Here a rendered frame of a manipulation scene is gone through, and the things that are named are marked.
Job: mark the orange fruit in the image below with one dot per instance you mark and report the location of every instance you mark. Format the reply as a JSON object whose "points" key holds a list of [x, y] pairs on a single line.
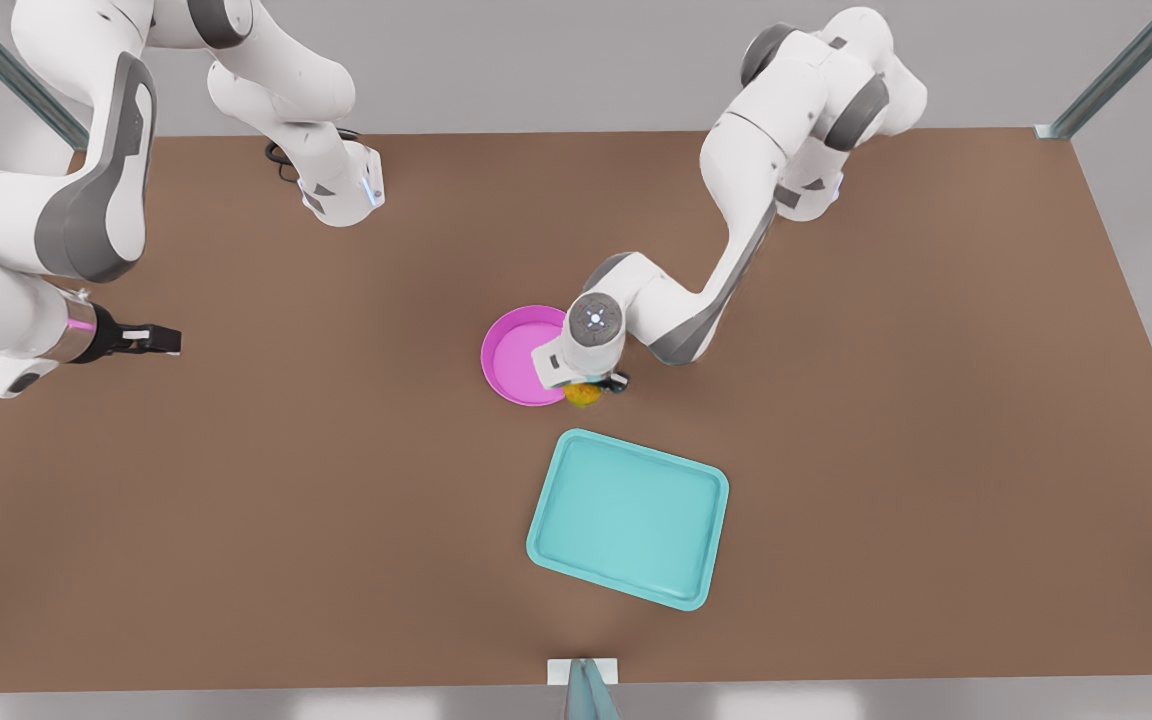
{"points": [[582, 396]]}

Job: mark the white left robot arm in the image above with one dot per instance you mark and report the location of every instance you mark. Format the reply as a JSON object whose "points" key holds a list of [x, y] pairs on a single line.
{"points": [[751, 160]]}

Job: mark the pink round plate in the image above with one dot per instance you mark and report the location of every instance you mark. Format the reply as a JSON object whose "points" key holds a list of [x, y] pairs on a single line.
{"points": [[514, 350]]}

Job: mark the teal rectangular tray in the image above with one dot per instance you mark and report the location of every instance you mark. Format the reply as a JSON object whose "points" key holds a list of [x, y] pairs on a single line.
{"points": [[628, 518]]}

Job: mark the silver frame post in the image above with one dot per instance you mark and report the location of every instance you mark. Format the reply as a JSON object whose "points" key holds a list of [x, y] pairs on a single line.
{"points": [[1116, 75], [584, 690], [16, 80]]}

